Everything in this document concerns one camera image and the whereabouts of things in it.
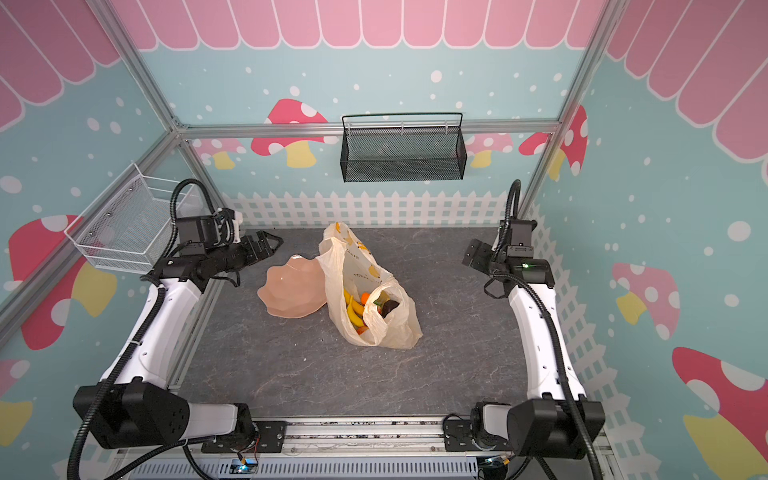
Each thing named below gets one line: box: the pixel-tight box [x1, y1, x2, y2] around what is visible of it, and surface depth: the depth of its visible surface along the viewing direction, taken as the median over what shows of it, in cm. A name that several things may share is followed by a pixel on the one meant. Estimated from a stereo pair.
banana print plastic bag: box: [316, 222, 423, 349], surface depth 72 cm
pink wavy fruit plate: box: [257, 255, 327, 318], surface depth 102 cm
